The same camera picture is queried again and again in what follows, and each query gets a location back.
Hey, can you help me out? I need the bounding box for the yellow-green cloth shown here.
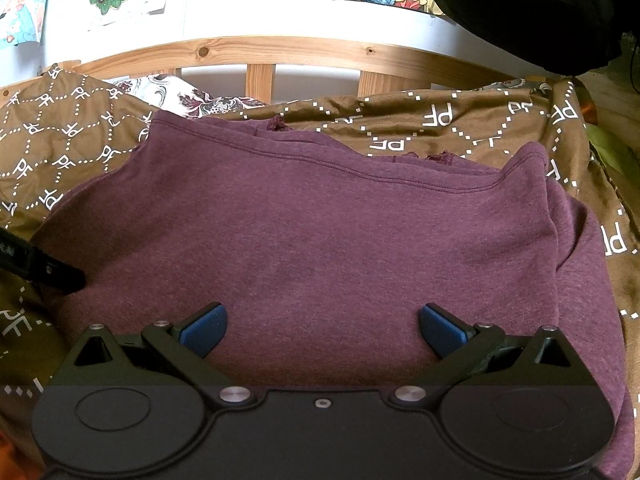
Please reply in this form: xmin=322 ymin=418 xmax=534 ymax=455
xmin=587 ymin=125 xmax=639 ymax=208

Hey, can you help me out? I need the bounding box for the orange blue anime poster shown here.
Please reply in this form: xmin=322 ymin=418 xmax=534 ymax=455
xmin=1 ymin=0 xmax=48 ymax=49

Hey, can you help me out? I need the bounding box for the white floral pillow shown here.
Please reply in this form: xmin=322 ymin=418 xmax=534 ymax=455
xmin=107 ymin=74 xmax=264 ymax=119

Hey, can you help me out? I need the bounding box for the wooden bed frame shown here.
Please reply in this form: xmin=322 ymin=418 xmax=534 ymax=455
xmin=0 ymin=34 xmax=640 ymax=151

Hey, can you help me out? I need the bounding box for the black hanging jacket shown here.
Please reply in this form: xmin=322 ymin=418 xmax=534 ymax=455
xmin=435 ymin=0 xmax=639 ymax=75

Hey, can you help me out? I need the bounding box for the maroon long sleeve shirt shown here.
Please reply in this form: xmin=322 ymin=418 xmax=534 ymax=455
xmin=32 ymin=112 xmax=634 ymax=479

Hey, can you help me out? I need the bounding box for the brown PF patterned duvet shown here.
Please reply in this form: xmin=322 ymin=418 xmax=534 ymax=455
xmin=1 ymin=67 xmax=639 ymax=479

